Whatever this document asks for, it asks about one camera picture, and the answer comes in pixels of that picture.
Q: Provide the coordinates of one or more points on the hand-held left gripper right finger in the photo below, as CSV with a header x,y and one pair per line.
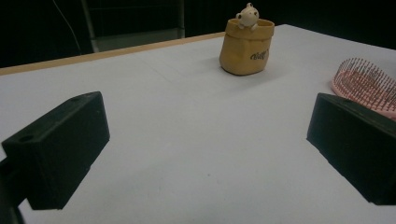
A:
x,y
358,149

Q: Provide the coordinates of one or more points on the white table board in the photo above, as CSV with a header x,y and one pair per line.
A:
x,y
199,130

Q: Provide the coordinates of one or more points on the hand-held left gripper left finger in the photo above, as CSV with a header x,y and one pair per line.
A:
x,y
59,146

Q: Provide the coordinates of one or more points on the pink hairbrush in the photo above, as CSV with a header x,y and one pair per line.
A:
x,y
364,88

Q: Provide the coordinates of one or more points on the white metal desk frame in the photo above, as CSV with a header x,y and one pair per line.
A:
x,y
137,39

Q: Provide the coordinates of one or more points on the wooden table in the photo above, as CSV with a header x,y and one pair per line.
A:
x,y
102,55

